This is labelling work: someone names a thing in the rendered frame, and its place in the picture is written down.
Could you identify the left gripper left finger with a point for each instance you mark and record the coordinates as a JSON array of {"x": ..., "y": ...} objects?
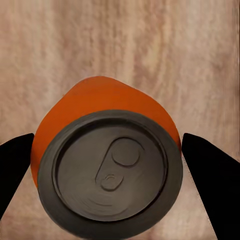
[{"x": 15, "y": 159}]

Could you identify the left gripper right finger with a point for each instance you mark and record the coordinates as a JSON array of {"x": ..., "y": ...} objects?
[{"x": 217, "y": 178}]

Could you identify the can of soda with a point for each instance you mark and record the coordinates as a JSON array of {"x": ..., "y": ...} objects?
[{"x": 107, "y": 161}]

